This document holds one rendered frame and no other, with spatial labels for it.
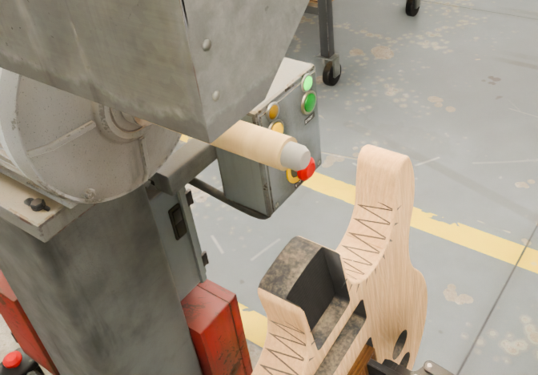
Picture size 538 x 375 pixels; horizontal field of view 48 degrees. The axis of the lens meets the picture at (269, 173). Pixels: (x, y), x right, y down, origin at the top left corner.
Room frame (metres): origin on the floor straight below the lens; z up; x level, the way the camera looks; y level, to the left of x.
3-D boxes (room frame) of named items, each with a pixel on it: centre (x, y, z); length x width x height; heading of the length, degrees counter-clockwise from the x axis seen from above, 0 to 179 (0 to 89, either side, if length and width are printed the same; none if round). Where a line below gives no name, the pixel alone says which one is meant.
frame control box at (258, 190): (0.83, 0.06, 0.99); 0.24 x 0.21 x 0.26; 49
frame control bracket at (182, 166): (0.79, 0.10, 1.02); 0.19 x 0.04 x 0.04; 139
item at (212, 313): (0.87, 0.23, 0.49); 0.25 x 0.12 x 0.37; 49
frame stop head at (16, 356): (0.83, 0.61, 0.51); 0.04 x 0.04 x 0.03
